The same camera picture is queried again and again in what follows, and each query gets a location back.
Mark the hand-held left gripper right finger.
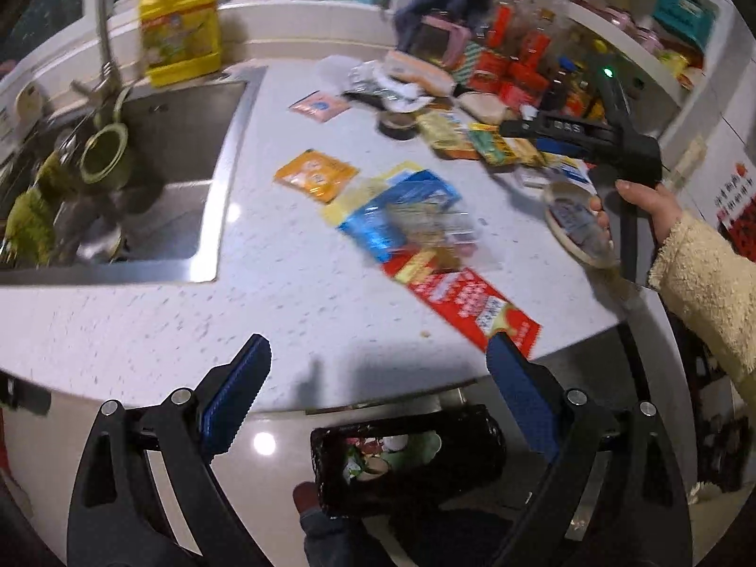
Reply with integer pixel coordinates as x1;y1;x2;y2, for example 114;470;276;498
485;331;693;567

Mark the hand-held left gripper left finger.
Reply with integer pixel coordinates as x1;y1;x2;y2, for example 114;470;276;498
68;334;273;567

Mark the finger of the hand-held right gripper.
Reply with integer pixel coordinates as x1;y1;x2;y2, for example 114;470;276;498
534;138;594;159
501;120;616;141

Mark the trash bin with black bag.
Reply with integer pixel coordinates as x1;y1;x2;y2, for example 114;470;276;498
310;404;507;519

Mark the person's right hand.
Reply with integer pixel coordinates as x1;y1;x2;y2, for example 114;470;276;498
589;180;681;246

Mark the white blue packet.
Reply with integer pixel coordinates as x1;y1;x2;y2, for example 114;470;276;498
520;156;599;193

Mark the green snack packet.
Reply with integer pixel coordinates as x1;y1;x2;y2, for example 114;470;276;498
469;124;521;165

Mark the green checked red box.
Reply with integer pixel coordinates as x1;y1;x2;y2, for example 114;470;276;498
455;41;503;86

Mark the red printed flat packet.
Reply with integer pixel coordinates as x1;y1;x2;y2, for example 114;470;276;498
384;248;543;358

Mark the yellow crumpled packet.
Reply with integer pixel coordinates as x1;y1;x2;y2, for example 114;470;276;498
416;111;481;162

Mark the pink lidded glass pitcher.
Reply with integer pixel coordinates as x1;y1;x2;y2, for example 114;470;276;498
413;17;470;69

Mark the orange bread package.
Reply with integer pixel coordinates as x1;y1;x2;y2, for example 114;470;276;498
385;50;455;97

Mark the teal basket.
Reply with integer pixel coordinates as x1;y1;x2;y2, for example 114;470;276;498
653;0;718;51

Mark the white crumpled plastic bag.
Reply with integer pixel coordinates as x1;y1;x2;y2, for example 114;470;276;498
378;68;435;113

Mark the brown tape roll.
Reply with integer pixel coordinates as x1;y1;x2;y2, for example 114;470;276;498
378;111;419;141

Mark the blue clear plastic wrapper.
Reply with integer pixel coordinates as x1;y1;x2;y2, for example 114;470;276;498
338;171;479;264

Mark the silver foil snack bag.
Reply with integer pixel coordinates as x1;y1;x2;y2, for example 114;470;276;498
345;62;403;101

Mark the small yellow snack packet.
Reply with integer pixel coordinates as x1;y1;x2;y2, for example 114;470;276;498
322;165;420;228

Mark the orange snack packet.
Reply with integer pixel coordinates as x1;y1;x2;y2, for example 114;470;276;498
273;149;360;203

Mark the pink orange packet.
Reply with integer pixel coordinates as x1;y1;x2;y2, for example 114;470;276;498
288;91;351;124

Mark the steel sink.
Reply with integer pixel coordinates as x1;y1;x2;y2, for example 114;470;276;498
0;65;266;284

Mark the green scrub cloth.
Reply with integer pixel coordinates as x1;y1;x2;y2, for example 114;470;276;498
3;189;57;266

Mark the green mug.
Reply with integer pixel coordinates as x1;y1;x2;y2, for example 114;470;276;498
79;123;131;185

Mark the yellow detergent bottle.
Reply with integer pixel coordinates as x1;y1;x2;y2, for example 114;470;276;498
138;0;222;86

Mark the steel faucet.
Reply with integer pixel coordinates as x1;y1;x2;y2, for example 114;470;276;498
71;0;155;101

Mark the red wall decoration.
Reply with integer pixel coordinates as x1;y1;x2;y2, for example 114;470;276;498
713;156;756;243

